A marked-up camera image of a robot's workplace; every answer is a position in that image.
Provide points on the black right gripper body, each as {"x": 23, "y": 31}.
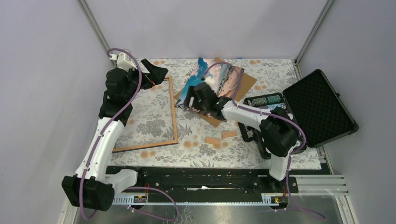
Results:
{"x": 198, "y": 105}

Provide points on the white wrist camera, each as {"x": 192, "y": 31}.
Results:
{"x": 209, "y": 81}
{"x": 123, "y": 61}

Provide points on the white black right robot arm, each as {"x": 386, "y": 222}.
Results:
{"x": 279, "y": 133}

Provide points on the landscape photo print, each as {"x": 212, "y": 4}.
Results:
{"x": 227, "y": 78}

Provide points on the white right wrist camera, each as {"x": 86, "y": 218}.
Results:
{"x": 209, "y": 81}

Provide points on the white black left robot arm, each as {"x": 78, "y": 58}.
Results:
{"x": 88, "y": 187}

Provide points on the wooden picture frame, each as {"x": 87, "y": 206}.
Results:
{"x": 152, "y": 122}

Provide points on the small wooden block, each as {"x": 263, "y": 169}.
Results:
{"x": 212, "y": 141}
{"x": 229, "y": 134}

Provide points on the black poker chip case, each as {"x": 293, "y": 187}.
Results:
{"x": 313, "y": 104}

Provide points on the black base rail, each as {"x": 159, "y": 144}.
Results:
{"x": 210, "y": 185}

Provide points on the floral table cloth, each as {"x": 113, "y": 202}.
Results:
{"x": 272, "y": 76}

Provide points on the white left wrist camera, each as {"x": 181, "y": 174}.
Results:
{"x": 123, "y": 61}

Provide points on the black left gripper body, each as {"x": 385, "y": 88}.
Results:
{"x": 134, "y": 78}

